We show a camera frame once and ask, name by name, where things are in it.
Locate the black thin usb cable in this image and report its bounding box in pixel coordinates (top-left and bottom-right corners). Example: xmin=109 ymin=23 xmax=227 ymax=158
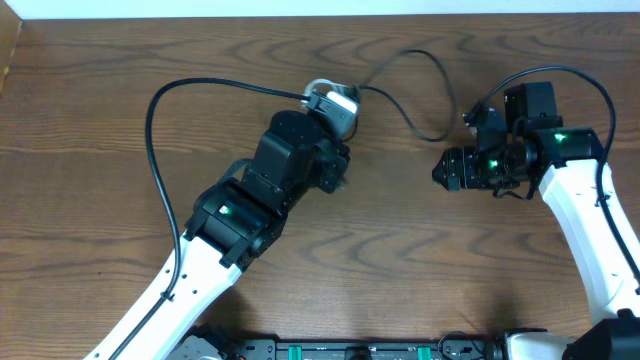
xmin=344 ymin=48 xmax=458 ymax=144

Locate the black camera cable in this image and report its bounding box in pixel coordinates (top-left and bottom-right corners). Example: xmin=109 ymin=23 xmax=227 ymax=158
xmin=469 ymin=64 xmax=640 ymax=296
xmin=107 ymin=77 xmax=314 ymax=360

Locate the black left camera cable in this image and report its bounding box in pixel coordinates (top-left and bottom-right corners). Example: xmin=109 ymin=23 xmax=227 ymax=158
xmin=107 ymin=77 xmax=314 ymax=360

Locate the black right camera cable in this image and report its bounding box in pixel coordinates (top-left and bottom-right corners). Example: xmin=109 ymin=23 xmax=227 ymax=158
xmin=469 ymin=64 xmax=640 ymax=296

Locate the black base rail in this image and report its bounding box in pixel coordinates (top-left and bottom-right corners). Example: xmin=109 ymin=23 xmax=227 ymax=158
xmin=168 ymin=326 xmax=506 ymax=360

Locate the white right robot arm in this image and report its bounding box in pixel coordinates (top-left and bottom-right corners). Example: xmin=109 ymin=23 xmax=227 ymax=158
xmin=432 ymin=82 xmax=639 ymax=359

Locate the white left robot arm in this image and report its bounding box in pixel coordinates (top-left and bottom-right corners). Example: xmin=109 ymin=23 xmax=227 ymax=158
xmin=88 ymin=110 xmax=355 ymax=359

